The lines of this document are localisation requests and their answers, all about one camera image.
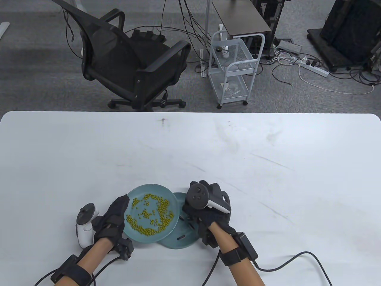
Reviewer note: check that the person's right hand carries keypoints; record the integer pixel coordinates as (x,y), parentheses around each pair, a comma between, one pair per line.
(214,217)

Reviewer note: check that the person's left hand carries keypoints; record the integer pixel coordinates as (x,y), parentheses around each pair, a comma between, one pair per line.
(114,219)

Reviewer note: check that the grey white controller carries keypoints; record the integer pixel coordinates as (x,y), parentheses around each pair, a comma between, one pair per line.
(198,198)
(84,229)

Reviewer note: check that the teal plate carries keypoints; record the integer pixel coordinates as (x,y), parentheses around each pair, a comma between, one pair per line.
(181,235)
(148,214)

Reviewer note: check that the striped sunflower seeds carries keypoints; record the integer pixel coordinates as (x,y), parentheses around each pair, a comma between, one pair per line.
(181,237)

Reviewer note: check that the person's right forearm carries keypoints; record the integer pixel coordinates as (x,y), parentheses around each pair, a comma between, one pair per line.
(238,262)

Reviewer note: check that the person's left forearm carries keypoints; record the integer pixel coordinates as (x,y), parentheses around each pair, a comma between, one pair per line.
(93,254)

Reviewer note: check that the pile of green mung beans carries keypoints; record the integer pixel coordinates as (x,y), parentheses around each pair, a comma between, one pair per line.
(150,216)

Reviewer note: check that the white metal strips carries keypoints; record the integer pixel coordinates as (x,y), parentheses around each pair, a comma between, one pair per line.
(202,70)

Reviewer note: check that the black mesh office chair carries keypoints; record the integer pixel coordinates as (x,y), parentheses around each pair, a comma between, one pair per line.
(119,59)

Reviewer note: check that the white power strip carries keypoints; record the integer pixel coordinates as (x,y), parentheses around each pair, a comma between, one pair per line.
(314,70)

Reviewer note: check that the grey floor box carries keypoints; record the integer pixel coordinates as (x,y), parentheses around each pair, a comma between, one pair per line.
(288,47)

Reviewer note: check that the brown side table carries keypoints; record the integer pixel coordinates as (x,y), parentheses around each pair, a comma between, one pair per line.
(241,18)

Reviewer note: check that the white table leg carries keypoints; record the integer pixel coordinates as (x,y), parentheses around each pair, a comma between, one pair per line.
(3,28)

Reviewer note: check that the black equipment stand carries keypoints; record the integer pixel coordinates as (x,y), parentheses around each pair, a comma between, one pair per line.
(348,29)

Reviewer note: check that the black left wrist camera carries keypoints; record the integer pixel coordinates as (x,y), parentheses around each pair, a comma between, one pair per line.
(124,248)

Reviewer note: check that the black metal frame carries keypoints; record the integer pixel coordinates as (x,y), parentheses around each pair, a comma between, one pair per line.
(265,7)

